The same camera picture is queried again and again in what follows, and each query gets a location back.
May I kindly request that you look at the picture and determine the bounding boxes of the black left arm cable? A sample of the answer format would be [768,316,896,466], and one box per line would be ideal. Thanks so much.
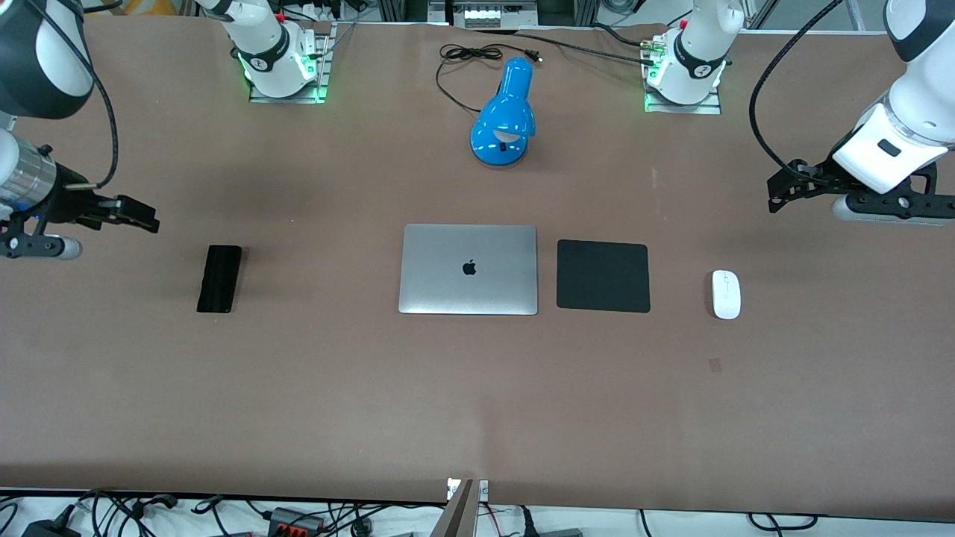
[749,0,845,183]

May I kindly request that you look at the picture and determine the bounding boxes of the blue desk lamp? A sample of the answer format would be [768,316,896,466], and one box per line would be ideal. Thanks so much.
[469,57,537,168]

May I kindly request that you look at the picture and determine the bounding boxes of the thick black table cable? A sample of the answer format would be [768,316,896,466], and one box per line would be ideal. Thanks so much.
[475,24,659,66]

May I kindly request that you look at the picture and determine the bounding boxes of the black smartphone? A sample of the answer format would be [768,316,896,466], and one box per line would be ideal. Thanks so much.
[196,245,242,315]

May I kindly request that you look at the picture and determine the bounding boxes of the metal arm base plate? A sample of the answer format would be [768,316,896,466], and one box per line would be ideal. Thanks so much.
[248,21,338,104]
[643,36,723,115]

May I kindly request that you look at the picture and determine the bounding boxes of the black lamp power cord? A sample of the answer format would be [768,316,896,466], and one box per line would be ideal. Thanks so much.
[436,43,544,115]

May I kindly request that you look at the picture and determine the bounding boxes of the black tangled floor cable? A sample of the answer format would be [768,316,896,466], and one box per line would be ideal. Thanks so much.
[73,489,181,537]

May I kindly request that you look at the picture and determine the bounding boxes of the white computer mouse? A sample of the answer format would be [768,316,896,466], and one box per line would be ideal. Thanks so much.
[711,269,742,321]

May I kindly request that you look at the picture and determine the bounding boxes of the black looped floor cable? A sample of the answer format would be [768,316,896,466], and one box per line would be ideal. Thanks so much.
[746,512,819,533]

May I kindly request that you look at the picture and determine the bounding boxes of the orange black connector block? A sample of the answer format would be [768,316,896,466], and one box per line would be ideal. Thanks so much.
[267,506,327,537]

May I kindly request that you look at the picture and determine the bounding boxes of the black power adapter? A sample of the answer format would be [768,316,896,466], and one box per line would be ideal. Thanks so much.
[21,515,77,537]

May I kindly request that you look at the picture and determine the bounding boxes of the silver closed laptop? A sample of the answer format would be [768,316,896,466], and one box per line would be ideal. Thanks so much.
[398,224,539,316]

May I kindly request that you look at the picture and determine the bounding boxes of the white power strip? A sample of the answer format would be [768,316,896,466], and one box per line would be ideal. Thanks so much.
[463,0,539,30]

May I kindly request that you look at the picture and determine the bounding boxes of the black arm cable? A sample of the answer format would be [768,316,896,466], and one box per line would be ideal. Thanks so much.
[41,0,122,189]
[749,0,845,183]

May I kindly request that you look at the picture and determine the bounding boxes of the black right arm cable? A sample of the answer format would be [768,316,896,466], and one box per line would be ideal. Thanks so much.
[41,0,122,189]

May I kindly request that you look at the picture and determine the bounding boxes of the black mouse pad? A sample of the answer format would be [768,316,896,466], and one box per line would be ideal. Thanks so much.
[556,239,652,314]

